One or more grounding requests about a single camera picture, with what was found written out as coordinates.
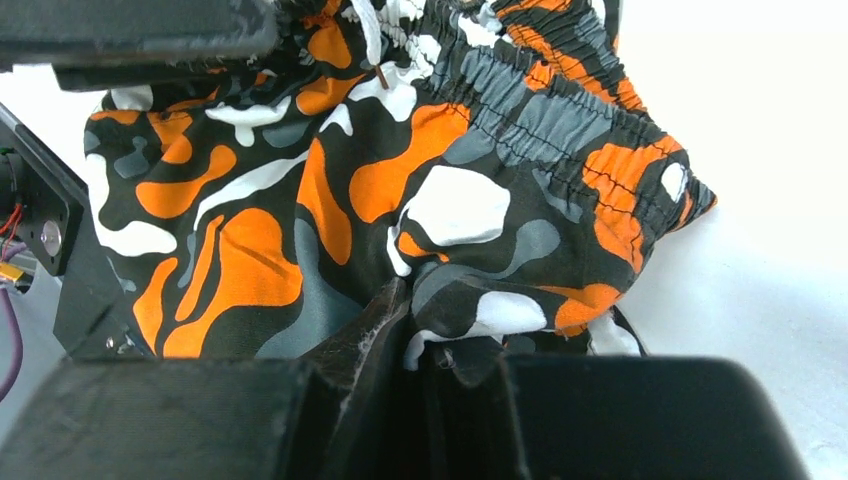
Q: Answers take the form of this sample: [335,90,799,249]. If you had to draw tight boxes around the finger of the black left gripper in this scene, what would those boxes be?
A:
[1,0,279,91]

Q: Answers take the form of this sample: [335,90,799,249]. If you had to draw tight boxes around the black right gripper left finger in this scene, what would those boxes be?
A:
[1,279,410,479]

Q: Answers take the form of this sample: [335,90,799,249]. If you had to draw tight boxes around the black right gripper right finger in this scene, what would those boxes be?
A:
[423,338,807,479]

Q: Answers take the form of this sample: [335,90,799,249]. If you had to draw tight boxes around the camouflage orange black shorts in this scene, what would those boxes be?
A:
[84,1,716,369]

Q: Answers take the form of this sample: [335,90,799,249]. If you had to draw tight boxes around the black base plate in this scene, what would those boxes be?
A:
[1,107,153,359]

